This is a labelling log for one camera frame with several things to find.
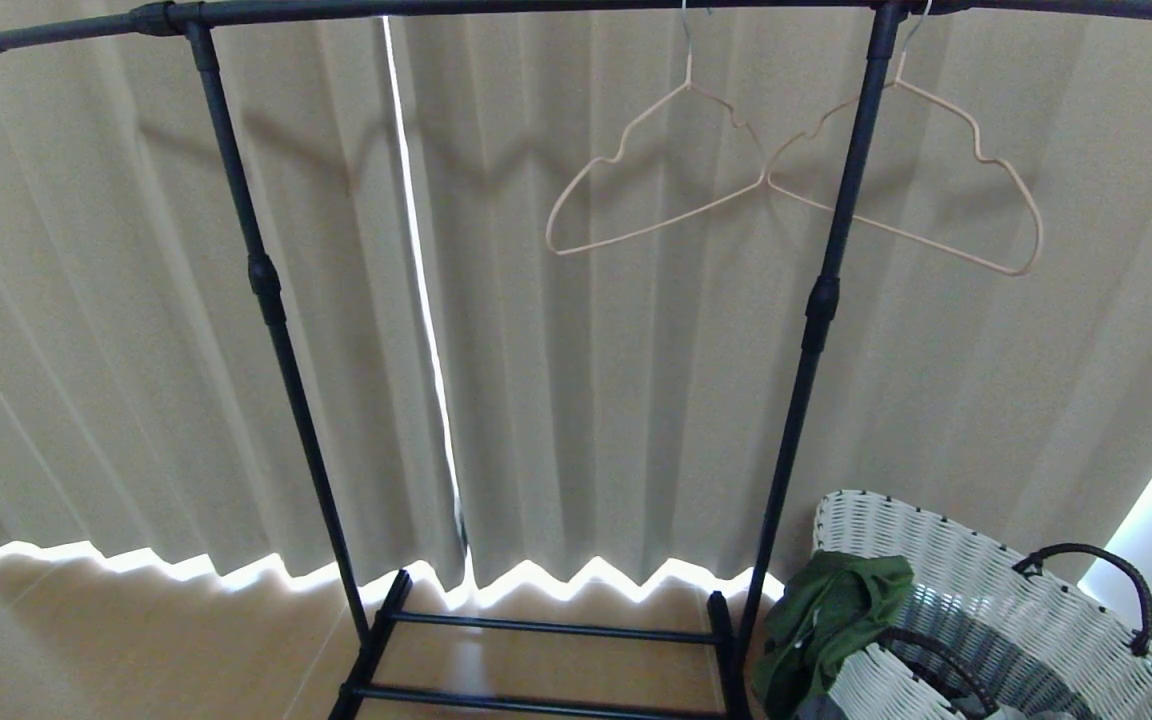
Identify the pink clothes hanger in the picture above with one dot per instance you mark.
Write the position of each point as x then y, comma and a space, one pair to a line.
689, 75
900, 72

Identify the green garment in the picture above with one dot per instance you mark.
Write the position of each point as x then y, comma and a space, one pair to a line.
826, 620

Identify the white laundry basket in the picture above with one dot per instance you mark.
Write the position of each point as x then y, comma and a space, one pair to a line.
936, 560

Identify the black clothes rack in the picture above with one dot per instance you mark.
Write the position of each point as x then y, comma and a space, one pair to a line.
821, 310

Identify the beige curtain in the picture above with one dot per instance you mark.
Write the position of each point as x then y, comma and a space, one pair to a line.
86, 300

